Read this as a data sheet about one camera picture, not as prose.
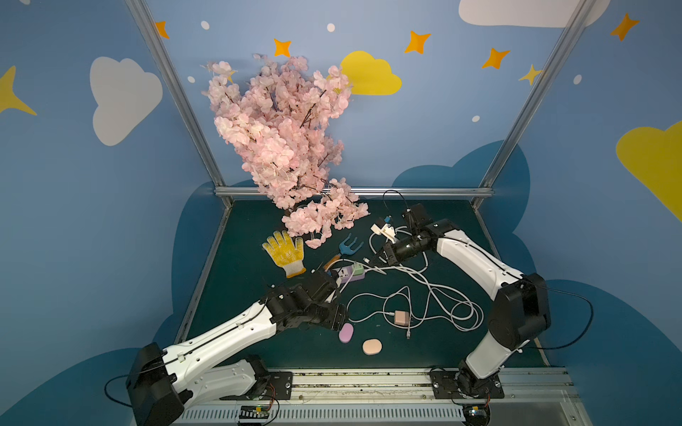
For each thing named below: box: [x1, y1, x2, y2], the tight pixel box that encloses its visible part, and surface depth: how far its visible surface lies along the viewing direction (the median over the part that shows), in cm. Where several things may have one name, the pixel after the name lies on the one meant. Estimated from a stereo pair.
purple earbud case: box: [338, 323, 355, 344], surface depth 84 cm
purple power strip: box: [337, 264, 366, 284], surface depth 98 cm
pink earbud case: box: [362, 338, 383, 356], surface depth 82 cm
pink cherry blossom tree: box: [201, 55, 371, 248], surface depth 74 cm
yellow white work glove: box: [261, 229, 307, 279], surface depth 106 cm
